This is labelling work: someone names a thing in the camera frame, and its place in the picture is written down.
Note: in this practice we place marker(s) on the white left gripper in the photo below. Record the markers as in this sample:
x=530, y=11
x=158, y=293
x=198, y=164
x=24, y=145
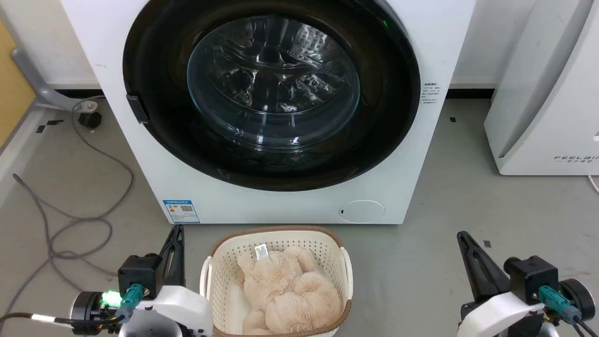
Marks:
x=178, y=309

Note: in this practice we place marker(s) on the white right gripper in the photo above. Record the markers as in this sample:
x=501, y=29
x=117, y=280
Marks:
x=500, y=313

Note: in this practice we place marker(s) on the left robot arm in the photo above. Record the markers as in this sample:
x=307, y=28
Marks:
x=86, y=311

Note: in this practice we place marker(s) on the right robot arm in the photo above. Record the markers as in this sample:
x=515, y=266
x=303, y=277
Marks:
x=578, y=299

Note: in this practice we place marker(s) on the white front-load washing machine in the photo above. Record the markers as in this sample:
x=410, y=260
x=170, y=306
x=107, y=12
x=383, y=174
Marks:
x=140, y=178

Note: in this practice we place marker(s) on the black round washer door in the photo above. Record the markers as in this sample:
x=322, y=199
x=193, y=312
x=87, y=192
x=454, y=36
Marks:
x=154, y=70

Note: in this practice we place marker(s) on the cream perforated laundry basket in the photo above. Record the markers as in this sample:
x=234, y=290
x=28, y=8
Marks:
x=220, y=271

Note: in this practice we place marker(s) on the blue energy label sticker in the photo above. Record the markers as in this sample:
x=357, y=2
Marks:
x=181, y=211

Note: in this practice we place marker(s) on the white barcode tag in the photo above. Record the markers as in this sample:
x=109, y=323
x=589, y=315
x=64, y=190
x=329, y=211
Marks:
x=261, y=251

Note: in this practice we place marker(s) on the beige plush toy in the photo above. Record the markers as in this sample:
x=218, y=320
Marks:
x=290, y=295

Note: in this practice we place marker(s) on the round white filter cover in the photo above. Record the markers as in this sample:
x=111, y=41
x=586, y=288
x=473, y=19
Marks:
x=361, y=211

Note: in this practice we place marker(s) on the black castor wheel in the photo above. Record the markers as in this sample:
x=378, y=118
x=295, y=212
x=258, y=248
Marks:
x=89, y=120

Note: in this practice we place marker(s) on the small text warning sticker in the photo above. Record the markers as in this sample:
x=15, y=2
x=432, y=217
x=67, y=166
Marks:
x=430, y=92

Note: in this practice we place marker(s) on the white air purifier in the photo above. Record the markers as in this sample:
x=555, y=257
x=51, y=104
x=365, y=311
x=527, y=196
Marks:
x=547, y=93

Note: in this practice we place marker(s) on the grey chair base leg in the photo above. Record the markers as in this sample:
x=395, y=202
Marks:
x=35, y=79

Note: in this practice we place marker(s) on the yellow wooden panel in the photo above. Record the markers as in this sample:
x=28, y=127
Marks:
x=11, y=89

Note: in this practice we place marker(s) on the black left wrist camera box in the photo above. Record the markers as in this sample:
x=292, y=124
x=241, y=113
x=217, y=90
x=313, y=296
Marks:
x=139, y=275

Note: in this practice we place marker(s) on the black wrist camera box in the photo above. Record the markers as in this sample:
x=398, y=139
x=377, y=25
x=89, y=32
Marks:
x=139, y=275
x=531, y=278

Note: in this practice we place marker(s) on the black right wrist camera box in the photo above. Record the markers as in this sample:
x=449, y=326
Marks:
x=531, y=278

